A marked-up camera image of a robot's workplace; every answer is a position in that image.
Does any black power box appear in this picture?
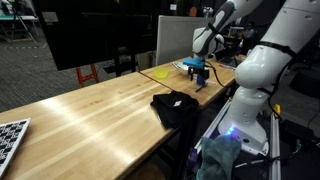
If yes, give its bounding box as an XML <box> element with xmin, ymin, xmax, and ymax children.
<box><xmin>282</xmin><ymin>119</ymin><xmax>316</xmax><ymax>145</ymax></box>

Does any seated person teal shirt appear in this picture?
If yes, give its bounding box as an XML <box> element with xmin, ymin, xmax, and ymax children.
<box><xmin>242</xmin><ymin>26</ymin><xmax>255</xmax><ymax>42</ymax></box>

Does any yellow plastic bowl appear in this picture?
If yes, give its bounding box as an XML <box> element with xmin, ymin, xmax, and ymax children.
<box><xmin>153</xmin><ymin>67</ymin><xmax>170</xmax><ymax>80</ymax></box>

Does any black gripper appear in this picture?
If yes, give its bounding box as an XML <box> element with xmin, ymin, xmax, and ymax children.
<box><xmin>188</xmin><ymin>65</ymin><xmax>211</xmax><ymax>83</ymax></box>

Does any grey laptop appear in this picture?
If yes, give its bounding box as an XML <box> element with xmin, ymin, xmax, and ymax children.
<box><xmin>218</xmin><ymin>54</ymin><xmax>243</xmax><ymax>69</ymax></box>

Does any orange stool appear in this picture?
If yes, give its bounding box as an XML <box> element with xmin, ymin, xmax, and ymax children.
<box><xmin>75</xmin><ymin>63</ymin><xmax>100</xmax><ymax>88</ymax></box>

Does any black cloth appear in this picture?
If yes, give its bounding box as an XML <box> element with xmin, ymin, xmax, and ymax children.
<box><xmin>150</xmin><ymin>89</ymin><xmax>201</xmax><ymax>130</ymax></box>

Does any black table leg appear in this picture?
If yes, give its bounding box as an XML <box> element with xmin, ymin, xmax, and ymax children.
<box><xmin>173</xmin><ymin>108</ymin><xmax>203</xmax><ymax>180</ymax></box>

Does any white divider board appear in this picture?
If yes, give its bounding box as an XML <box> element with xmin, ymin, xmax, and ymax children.
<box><xmin>155</xmin><ymin>14</ymin><xmax>214</xmax><ymax>67</ymax></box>

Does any large black screen panel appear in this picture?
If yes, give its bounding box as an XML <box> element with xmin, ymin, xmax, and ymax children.
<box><xmin>33</xmin><ymin>0</ymin><xmax>161</xmax><ymax>72</ymax></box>

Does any large checkerboard board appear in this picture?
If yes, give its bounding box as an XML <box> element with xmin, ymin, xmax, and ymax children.
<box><xmin>0</xmin><ymin>116</ymin><xmax>32</xmax><ymax>178</ymax></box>

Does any grey label plate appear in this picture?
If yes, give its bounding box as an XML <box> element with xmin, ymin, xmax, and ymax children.
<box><xmin>41</xmin><ymin>10</ymin><xmax>60</xmax><ymax>23</ymax></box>

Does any aluminium rail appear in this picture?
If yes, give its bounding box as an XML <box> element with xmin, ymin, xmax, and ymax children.
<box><xmin>268</xmin><ymin>111</ymin><xmax>283</xmax><ymax>180</ymax></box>
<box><xmin>194</xmin><ymin>98</ymin><xmax>233</xmax><ymax>155</ymax></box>

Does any cardboard box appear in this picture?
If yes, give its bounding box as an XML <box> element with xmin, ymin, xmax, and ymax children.
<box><xmin>137</xmin><ymin>50</ymin><xmax>157</xmax><ymax>72</ymax></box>

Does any white purple spray bottle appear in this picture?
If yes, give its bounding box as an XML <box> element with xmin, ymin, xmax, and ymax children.
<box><xmin>236</xmin><ymin>40</ymin><xmax>244</xmax><ymax>56</ymax></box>

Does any teal cloth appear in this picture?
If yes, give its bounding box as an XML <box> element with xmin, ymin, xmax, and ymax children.
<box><xmin>195</xmin><ymin>134</ymin><xmax>243</xmax><ymax>180</ymax></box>

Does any white plate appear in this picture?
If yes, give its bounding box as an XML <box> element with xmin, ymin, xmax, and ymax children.
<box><xmin>176</xmin><ymin>62</ymin><xmax>192</xmax><ymax>75</ymax></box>

